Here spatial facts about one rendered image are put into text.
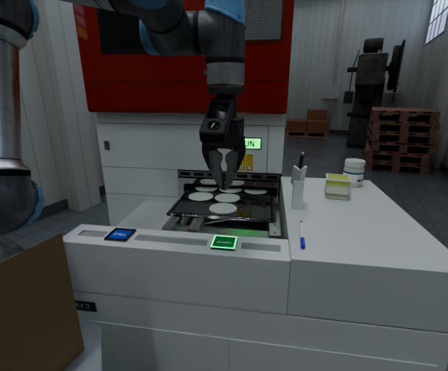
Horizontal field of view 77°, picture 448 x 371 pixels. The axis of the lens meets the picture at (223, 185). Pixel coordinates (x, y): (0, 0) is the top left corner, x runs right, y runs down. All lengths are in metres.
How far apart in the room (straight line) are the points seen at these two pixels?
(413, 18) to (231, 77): 10.01
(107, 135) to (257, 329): 1.00
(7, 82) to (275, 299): 0.72
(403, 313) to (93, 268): 0.70
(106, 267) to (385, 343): 0.66
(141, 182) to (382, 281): 1.02
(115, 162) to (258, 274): 0.92
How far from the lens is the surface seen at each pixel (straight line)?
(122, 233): 0.75
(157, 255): 0.68
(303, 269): 0.64
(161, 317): 0.79
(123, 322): 0.84
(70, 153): 3.48
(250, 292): 0.68
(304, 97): 10.38
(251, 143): 1.17
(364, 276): 0.67
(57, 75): 3.42
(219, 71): 0.56
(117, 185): 1.40
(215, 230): 0.91
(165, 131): 1.24
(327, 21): 10.52
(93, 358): 0.67
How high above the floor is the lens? 1.30
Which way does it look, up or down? 18 degrees down
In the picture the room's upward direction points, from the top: straight up
